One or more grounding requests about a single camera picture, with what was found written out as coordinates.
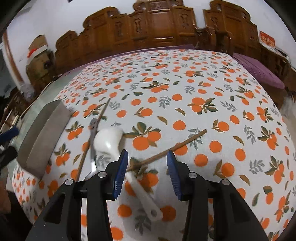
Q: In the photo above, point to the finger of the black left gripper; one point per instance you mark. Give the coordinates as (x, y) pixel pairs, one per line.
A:
(8, 135)
(8, 155)

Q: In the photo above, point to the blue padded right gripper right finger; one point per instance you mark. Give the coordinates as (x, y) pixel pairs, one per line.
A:
(191, 187)

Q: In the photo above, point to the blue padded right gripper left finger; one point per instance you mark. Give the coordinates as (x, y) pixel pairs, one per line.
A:
(101, 187)

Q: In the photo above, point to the large white ladle spoon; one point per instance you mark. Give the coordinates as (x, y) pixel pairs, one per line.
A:
(107, 141)

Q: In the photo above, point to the brown wooden chopstick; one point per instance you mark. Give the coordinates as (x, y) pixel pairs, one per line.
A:
(87, 147)
(164, 153)

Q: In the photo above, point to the person's left hand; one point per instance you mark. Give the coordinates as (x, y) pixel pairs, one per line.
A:
(5, 204)

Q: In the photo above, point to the grey rectangular utensil tray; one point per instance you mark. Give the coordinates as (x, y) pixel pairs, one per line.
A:
(42, 137)

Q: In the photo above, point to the stacked cardboard boxes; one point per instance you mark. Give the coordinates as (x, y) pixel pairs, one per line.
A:
(40, 67)

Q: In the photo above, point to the orange print tablecloth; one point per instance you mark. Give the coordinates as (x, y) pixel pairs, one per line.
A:
(161, 98)

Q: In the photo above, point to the purple seat cushion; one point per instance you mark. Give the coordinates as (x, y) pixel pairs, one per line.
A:
(261, 73)

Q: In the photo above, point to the wooden side table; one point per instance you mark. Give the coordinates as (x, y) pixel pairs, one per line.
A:
(280, 66)

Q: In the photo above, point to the carved wooden armchair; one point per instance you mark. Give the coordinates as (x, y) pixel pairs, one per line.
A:
(235, 31)

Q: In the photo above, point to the carved wooden bench back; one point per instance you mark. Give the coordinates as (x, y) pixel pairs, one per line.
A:
(107, 32)

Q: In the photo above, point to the steel spoon with face handle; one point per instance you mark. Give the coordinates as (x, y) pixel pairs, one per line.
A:
(93, 131)

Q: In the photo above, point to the red sign on wall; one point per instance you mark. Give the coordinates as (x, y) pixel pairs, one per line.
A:
(266, 39)

